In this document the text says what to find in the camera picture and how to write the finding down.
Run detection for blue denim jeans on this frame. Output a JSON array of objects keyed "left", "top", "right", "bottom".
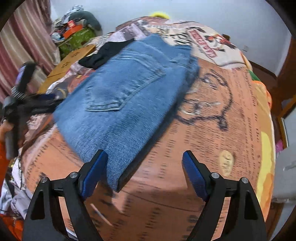
[{"left": 53, "top": 34, "right": 199, "bottom": 191}]

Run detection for left hand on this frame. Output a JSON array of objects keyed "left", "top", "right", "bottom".
[{"left": 0, "top": 120, "right": 14, "bottom": 143}]

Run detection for wooden lap desk board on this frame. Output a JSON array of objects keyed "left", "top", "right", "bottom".
[{"left": 37, "top": 45, "right": 96, "bottom": 93}]

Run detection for striped pink gold curtain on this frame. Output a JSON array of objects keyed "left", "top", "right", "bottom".
[{"left": 1, "top": 1, "right": 61, "bottom": 101}]

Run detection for black folded garment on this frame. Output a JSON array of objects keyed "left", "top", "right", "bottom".
[{"left": 78, "top": 38, "right": 135, "bottom": 70}]

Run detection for pile of clutter on box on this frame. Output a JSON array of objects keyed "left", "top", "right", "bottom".
[{"left": 51, "top": 5, "right": 84, "bottom": 42}]

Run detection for orange box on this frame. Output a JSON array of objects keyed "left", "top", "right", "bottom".
[{"left": 63, "top": 25, "right": 83, "bottom": 39}]

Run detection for green patterned storage box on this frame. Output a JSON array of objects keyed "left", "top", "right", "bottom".
[{"left": 58, "top": 27, "right": 96, "bottom": 59}]

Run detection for grey neck pillow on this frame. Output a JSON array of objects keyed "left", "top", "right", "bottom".
[{"left": 69, "top": 11, "right": 102, "bottom": 36}]

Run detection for wooden wardrobe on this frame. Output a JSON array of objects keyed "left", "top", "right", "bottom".
[{"left": 271, "top": 38, "right": 295, "bottom": 148}]

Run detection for yellow curved pillow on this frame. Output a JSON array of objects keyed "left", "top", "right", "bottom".
[{"left": 149, "top": 11, "right": 170, "bottom": 20}]

